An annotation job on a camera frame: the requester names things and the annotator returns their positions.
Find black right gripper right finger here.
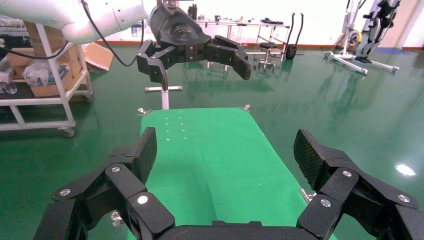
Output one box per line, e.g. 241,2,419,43
293,129,424,240

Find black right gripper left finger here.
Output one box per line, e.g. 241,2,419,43
33,127,176,240

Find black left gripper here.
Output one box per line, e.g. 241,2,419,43
135,4,253,92

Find flattened cardboard sheet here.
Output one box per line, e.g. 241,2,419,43
82,42,116,73

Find wide brown cardboard box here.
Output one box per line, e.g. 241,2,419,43
6,44,84,80

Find small brown cardboard box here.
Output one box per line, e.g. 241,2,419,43
29,68,76,99

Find tall brown cardboard box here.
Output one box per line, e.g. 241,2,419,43
24,21,68,58

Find black bottle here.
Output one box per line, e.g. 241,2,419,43
187,3,199,21

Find clear plastic bucket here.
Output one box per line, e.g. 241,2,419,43
130,23,144,38

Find small black round stool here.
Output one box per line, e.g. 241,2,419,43
256,41,280,73

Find green table cloth with clamps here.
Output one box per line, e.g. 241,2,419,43
126,107,336,240

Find black base with curved tubes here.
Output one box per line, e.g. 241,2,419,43
284,12,306,61

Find white wheeled shelf cart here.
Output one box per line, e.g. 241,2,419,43
0,23,94,139

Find white rolling support stand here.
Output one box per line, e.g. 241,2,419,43
325,0,401,76

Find clear plastic bag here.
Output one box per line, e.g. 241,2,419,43
21,59,63,88

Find clear plastic bottles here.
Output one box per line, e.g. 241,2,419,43
0,70,18,96

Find black white hanging exoskeleton legs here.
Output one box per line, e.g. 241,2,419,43
353,0,402,64

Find white T-shaped stand post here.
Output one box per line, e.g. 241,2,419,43
144,85,183,111

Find white frame work table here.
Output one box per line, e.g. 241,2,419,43
195,17,291,64

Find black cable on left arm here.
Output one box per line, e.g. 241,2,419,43
80,0,146,68

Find thin black drooping cable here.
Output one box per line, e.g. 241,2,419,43
0,40,70,61

